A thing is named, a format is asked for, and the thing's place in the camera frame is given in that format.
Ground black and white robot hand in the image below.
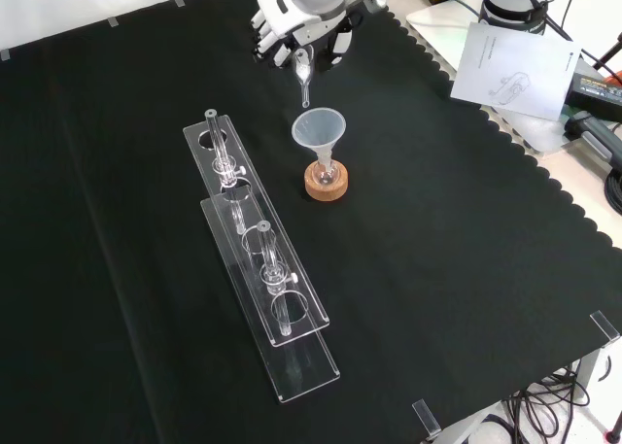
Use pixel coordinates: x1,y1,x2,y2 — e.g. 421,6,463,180
249,0,366,72

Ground translucent plastic funnel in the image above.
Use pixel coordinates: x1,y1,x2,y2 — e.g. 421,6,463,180
291,107,348,166

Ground small round-bottom glass flask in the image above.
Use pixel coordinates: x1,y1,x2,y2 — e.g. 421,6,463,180
310,154,342,189

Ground clear acrylic funnel stand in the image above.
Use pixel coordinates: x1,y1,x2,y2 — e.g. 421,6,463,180
182,108,342,406

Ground pale board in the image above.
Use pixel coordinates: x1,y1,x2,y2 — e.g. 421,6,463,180
404,0,585,154

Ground white printed leaflet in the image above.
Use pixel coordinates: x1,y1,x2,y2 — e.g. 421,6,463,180
449,21,583,122

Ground black bench cloth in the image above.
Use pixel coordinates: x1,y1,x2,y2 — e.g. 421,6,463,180
0,0,622,444

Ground black power adapter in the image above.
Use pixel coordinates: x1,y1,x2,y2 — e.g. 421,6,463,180
565,71,622,120

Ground black and red tripod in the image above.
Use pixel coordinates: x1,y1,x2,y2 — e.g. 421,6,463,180
588,29,622,86

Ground clear edge clip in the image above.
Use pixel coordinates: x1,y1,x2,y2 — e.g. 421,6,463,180
588,310,622,344
411,398,443,442

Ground grey table leg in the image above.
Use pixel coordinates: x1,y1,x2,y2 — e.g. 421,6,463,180
575,342,616,409

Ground cork ring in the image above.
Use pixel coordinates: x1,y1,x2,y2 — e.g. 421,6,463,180
303,163,352,203

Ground coiled black cable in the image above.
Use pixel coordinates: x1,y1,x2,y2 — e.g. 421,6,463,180
601,168,622,218

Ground bundle of black floor cables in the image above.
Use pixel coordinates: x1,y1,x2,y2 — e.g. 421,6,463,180
502,359,593,444

